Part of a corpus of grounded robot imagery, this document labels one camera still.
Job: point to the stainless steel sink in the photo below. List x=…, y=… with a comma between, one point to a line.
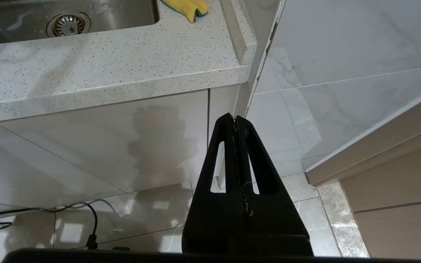
x=20, y=18

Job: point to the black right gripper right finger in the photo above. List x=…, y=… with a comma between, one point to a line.
x=276, y=230

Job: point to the narrow white cabinet panel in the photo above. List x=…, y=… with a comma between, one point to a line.
x=221, y=104

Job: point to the round metal drain strainer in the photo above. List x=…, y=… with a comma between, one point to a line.
x=68, y=25

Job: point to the yellow green sponge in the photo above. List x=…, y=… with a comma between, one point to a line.
x=188, y=7

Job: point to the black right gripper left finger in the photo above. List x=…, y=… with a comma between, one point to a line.
x=214, y=226

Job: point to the white glossy cabinet door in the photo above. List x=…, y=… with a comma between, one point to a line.
x=20, y=171
x=104, y=146

